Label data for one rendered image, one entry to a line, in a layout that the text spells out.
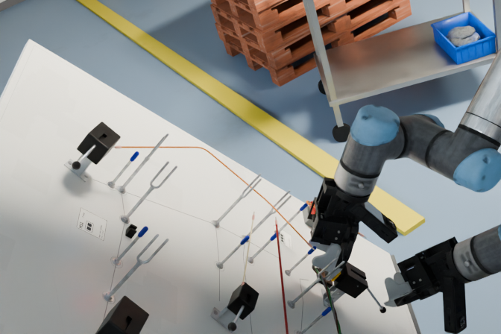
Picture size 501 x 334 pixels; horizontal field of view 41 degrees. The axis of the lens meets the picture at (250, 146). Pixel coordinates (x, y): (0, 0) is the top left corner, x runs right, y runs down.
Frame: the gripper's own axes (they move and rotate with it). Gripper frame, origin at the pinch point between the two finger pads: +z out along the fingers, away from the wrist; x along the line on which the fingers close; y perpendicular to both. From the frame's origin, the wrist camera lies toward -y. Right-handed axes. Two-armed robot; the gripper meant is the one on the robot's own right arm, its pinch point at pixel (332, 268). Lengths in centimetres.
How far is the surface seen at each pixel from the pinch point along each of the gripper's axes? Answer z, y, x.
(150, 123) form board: -10.9, 39.9, -24.1
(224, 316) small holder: -4.4, 22.3, 21.0
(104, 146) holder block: -24, 46, 7
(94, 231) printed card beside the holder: -13.4, 45.2, 15.9
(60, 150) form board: -17, 54, 1
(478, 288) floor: 78, -96, -94
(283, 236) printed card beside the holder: 4.0, 7.9, -12.5
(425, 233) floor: 82, -85, -129
